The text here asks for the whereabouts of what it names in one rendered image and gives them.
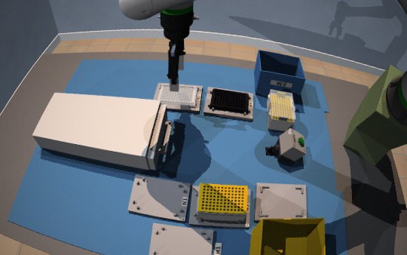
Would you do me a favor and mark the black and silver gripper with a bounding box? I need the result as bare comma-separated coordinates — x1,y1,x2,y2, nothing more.
164,27,190,92

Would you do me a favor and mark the yellow bin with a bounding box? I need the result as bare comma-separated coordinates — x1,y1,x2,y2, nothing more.
249,218,326,255

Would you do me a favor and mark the blue open-top bin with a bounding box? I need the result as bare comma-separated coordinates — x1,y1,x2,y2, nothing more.
254,50,306,101

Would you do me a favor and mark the beige rectangular plate nest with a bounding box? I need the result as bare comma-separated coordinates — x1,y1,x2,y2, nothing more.
203,87,253,121

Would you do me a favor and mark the blue bench mat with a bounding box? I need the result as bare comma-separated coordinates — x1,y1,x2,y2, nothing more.
8,60,347,255

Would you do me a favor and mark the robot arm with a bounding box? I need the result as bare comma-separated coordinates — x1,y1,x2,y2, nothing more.
119,0,407,125

